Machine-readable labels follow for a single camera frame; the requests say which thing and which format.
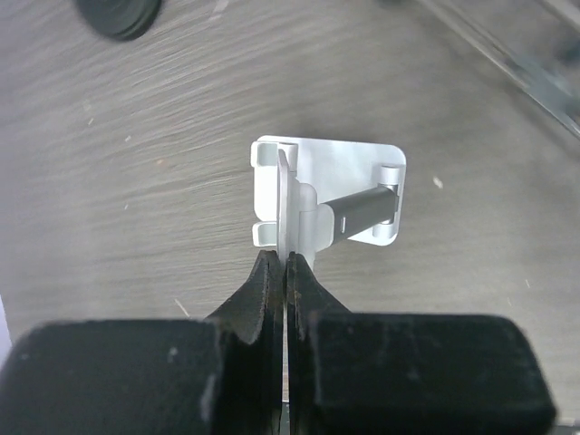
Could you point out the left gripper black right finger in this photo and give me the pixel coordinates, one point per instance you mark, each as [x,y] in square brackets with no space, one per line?
[407,373]

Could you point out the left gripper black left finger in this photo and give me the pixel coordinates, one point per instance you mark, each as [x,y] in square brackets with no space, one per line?
[217,375]

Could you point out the silver phone stand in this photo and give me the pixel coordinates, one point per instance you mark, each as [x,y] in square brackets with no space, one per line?
[310,194]

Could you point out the black round phone stand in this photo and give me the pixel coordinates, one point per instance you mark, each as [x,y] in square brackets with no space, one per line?
[119,20]

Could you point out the grey wire dish rack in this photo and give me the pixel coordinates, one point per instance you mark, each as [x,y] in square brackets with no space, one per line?
[545,86]

